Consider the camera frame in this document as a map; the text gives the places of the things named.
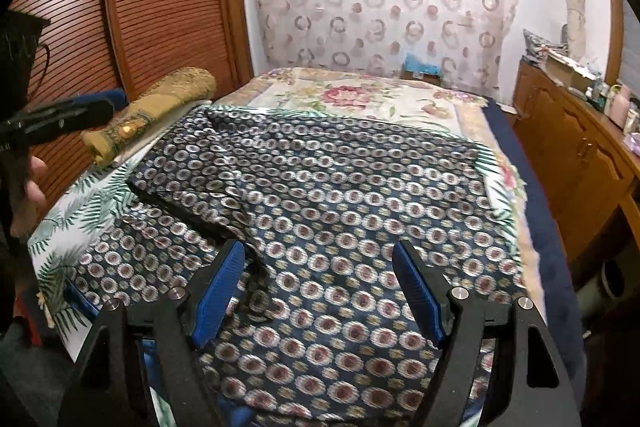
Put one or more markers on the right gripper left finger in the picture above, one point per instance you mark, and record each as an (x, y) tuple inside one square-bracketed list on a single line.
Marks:
[(130, 349)]

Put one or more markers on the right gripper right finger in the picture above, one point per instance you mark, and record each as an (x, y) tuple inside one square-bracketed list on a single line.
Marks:
[(528, 384)]

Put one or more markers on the navy patterned silk shirt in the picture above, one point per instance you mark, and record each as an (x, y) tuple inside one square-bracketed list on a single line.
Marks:
[(318, 330)]

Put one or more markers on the person's left hand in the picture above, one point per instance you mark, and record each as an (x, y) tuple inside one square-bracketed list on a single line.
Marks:
[(25, 215)]

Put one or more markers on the navy blue bed sheet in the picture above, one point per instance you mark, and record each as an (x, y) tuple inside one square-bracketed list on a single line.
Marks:
[(560, 301)]

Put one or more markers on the palm leaf print towel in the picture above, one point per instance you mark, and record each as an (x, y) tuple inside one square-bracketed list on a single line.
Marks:
[(100, 195)]

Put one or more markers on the brown louvered wardrobe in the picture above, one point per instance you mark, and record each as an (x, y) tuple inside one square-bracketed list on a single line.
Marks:
[(96, 45)]

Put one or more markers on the gold brocade pillow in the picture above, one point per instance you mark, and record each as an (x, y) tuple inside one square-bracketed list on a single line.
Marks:
[(130, 125)]

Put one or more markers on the wooden sideboard cabinet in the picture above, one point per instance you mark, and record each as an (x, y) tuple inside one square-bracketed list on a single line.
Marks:
[(578, 157)]

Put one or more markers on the pink thermos jug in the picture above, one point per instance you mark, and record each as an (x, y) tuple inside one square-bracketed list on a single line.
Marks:
[(617, 106)]

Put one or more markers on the cardboard box on cabinet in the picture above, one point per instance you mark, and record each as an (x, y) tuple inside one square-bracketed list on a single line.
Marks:
[(565, 71)]

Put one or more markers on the floral bed quilt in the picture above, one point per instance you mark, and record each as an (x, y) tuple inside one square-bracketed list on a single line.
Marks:
[(414, 104)]

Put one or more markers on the cardboard box with blue cloth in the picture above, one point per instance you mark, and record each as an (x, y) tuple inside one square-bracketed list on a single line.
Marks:
[(413, 68)]

